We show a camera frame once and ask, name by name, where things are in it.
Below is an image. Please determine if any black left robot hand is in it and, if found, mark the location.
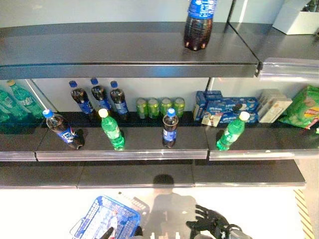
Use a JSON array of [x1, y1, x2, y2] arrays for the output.
[[95, 225, 116, 239]]

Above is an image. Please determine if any blue plastic shopping basket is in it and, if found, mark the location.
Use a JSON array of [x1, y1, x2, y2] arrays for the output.
[[69, 195, 142, 239]]

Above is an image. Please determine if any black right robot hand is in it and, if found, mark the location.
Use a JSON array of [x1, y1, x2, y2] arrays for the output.
[[185, 204, 229, 239]]

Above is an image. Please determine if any green soda bottle yellow cap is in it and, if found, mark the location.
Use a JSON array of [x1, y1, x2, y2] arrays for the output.
[[98, 108, 125, 151], [0, 88, 28, 124], [6, 79, 44, 120], [215, 111, 251, 152]]

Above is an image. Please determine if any green chips bag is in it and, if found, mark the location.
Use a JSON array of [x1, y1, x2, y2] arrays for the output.
[[278, 84, 319, 129]]

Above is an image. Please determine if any blue cookie box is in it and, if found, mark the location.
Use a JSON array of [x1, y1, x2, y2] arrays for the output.
[[206, 97, 260, 114], [204, 90, 222, 103], [219, 111, 260, 124]]

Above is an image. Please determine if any white box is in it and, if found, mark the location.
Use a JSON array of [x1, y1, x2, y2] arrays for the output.
[[272, 0, 319, 35]]

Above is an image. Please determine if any green drink can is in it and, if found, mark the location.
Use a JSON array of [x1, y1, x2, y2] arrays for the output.
[[172, 97, 185, 118], [147, 98, 160, 120], [136, 97, 150, 120], [159, 97, 174, 119]]

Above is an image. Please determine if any large cola bottle blue label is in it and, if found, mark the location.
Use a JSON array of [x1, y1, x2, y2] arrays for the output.
[[183, 0, 218, 51]]

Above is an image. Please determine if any small cream snack pack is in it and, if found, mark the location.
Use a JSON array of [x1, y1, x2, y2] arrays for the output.
[[201, 112, 224, 127]]

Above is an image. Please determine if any yellow black striped tape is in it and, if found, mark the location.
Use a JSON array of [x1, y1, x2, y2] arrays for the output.
[[293, 189, 312, 239]]

